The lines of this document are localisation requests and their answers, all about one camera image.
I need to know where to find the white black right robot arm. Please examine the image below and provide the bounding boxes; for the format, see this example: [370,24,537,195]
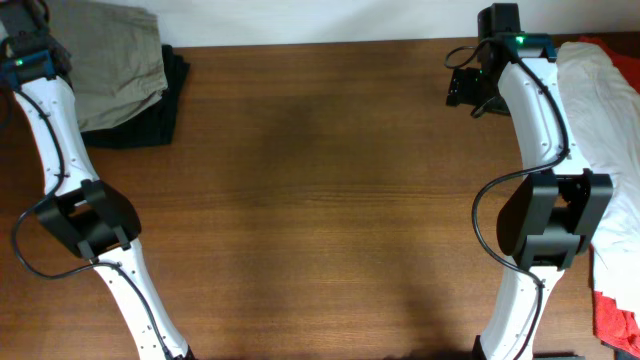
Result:
[445,3,613,360]

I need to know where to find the red garment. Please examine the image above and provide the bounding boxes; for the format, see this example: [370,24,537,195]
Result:
[578,34,640,356]

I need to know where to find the black folded garment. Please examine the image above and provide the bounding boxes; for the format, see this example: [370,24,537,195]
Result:
[82,45,190,149]

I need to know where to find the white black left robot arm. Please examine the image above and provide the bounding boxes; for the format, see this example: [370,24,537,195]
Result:
[1,1,194,360]

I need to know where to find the white garment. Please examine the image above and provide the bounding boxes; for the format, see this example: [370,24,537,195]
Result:
[555,41,640,315]

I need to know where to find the khaki shorts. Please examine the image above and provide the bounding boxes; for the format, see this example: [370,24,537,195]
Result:
[47,0,168,132]

